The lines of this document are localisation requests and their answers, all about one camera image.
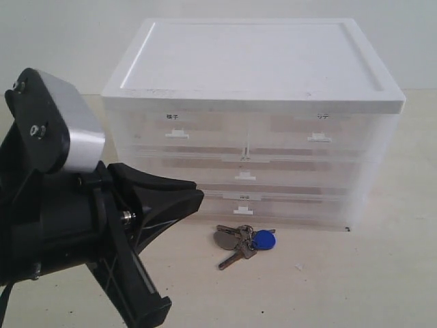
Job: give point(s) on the small drawer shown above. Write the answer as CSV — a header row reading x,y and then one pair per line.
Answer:
x,y
189,131
280,133

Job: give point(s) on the keys with blue fob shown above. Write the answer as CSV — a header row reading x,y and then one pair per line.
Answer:
x,y
244,241

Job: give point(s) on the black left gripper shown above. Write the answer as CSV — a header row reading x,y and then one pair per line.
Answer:
x,y
51,222

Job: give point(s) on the white translucent drawer cabinet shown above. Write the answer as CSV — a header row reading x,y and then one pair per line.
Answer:
x,y
290,66

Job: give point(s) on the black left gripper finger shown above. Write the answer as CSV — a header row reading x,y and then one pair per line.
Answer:
x,y
157,202

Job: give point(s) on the top right small drawer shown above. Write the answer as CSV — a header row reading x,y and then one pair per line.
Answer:
x,y
280,133

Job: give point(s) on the top left small drawer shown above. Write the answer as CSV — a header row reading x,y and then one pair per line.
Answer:
x,y
189,131

